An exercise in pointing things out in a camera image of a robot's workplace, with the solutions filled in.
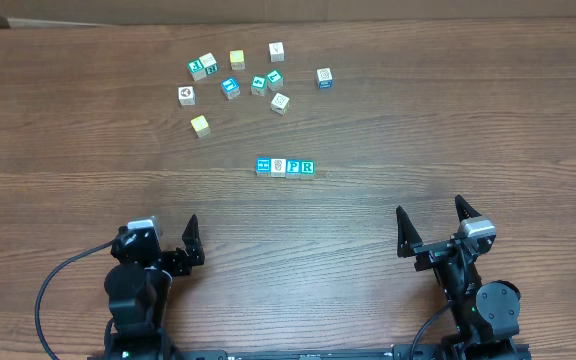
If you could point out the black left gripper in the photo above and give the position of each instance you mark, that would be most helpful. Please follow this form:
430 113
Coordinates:
182 261

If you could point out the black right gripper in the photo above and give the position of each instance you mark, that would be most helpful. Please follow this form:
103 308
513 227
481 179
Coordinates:
432 253

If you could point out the blue arrows block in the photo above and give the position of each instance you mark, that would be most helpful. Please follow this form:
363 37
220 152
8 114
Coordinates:
263 167

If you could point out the white patterned block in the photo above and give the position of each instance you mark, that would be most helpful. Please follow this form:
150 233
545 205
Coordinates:
280 103
278 167

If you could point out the blue letter P block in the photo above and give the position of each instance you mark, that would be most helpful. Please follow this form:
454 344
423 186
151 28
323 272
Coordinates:
293 168

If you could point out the green letter R block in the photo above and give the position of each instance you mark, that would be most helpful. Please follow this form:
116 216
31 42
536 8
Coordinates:
307 169

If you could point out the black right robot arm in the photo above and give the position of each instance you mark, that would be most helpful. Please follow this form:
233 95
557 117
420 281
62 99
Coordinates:
485 315

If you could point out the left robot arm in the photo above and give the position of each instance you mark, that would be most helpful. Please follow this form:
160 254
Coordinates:
138 288

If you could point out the yellow block lower left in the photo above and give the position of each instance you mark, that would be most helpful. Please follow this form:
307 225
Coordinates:
200 126

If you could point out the white block red circle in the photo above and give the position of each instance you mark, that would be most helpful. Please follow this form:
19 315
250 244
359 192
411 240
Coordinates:
186 96

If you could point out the blue picture block left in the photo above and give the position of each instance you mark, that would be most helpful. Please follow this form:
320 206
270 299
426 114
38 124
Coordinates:
230 88

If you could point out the green number four block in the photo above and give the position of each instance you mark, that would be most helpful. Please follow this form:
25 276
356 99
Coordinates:
258 85

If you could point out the green letter block far left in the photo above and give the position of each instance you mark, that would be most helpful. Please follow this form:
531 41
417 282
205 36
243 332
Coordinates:
196 69

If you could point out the white block dark green side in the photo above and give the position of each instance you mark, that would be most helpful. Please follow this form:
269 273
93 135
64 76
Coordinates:
209 63

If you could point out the green letter L block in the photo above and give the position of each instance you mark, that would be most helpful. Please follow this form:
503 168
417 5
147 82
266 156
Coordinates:
275 80

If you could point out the yellow block top row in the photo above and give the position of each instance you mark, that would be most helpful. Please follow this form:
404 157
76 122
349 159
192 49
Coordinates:
237 60

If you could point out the white block blue side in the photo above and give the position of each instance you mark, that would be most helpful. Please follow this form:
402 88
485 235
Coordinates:
324 78

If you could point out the white block top right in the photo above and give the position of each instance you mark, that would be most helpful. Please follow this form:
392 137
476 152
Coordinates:
276 52

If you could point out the cardboard panel at back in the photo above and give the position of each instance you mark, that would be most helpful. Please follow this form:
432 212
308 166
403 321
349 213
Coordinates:
140 12

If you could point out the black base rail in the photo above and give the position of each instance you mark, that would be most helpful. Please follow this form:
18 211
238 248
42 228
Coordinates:
398 352

